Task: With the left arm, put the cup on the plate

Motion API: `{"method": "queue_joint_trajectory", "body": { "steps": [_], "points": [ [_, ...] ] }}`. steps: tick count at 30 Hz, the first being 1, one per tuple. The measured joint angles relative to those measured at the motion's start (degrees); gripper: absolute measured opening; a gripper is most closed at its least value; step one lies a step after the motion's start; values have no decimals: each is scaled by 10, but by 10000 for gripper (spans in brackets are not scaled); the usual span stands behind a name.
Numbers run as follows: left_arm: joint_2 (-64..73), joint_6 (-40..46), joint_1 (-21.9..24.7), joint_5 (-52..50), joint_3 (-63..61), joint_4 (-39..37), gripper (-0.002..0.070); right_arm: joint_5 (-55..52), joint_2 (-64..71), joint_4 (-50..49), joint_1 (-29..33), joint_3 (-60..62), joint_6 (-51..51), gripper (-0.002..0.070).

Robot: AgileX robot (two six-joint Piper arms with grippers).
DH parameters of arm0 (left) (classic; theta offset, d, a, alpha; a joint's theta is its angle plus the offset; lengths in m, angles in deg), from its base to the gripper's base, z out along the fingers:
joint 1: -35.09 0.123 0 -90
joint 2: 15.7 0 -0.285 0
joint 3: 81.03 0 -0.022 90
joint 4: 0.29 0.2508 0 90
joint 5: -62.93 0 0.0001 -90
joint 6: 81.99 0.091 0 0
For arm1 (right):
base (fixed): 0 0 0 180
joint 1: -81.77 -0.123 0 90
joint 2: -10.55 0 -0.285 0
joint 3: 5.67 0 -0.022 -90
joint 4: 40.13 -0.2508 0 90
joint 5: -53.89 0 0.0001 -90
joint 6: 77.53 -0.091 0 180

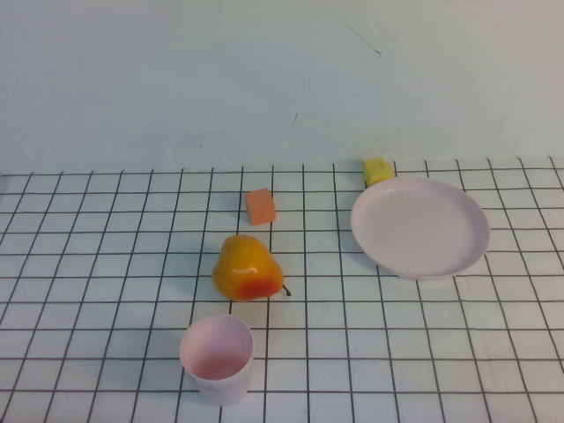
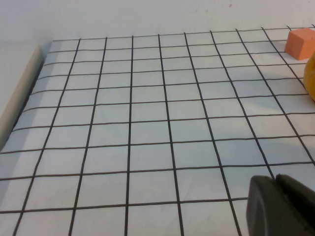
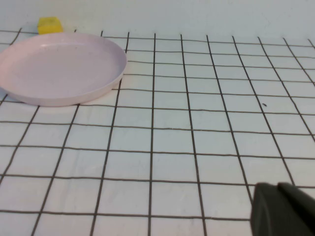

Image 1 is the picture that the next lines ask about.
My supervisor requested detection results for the yellow foam block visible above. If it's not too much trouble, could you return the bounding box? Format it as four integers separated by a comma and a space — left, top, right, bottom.
363, 157, 395, 188

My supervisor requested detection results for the orange foam block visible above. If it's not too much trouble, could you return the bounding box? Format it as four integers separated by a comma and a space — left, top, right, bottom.
245, 188, 278, 226

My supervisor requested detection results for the yellow orange toy pear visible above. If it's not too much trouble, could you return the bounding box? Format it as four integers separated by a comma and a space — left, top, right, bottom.
211, 234, 293, 302

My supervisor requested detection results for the pink round plate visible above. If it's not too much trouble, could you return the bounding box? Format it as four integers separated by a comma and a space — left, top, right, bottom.
350, 176, 492, 281

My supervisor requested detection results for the pink plastic cup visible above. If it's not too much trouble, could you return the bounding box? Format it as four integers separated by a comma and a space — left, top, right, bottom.
178, 314, 256, 406

